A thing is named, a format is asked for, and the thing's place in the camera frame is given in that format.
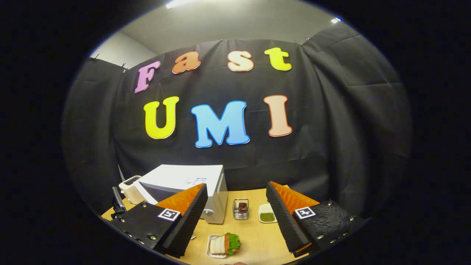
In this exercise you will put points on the black backdrop cloth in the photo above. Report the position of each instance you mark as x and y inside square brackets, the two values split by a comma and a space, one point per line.
[323, 121]

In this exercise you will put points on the metal mesh basket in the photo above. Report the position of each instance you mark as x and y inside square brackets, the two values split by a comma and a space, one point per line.
[235, 215]

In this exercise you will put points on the white microwave oven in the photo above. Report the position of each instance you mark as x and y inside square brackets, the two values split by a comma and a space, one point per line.
[176, 175]

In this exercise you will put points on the white toaster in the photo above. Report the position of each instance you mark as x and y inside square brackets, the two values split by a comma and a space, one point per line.
[128, 189]

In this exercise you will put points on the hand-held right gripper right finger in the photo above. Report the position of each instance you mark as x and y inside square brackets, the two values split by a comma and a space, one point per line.
[285, 224]

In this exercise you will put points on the sandwich with lettuce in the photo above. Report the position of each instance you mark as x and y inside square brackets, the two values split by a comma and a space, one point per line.
[225, 243]

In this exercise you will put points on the white divided bean dish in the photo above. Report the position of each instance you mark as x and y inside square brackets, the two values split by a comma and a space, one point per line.
[266, 216]

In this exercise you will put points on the small white tray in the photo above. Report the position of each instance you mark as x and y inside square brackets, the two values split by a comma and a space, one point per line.
[208, 250]

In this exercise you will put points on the ceiling light panel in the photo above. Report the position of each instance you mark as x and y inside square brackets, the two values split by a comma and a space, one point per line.
[178, 3]
[335, 20]

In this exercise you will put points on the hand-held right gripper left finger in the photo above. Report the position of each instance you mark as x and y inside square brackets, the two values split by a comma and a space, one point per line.
[191, 221]

